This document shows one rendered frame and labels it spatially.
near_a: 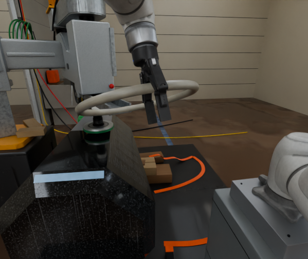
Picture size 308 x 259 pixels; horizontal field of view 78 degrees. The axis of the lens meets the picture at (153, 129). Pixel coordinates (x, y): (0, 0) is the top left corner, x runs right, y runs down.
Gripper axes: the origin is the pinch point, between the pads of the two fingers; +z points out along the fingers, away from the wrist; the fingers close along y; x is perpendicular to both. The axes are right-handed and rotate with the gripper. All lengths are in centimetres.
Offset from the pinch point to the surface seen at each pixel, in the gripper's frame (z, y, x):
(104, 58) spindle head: -45, 68, 6
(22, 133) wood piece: -13, 122, 78
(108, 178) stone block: 24, 46, 18
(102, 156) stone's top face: 13, 58, 19
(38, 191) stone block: 21, 48, 51
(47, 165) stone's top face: 11, 56, 47
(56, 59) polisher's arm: -69, 122, 42
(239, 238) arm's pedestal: 50, 9, -25
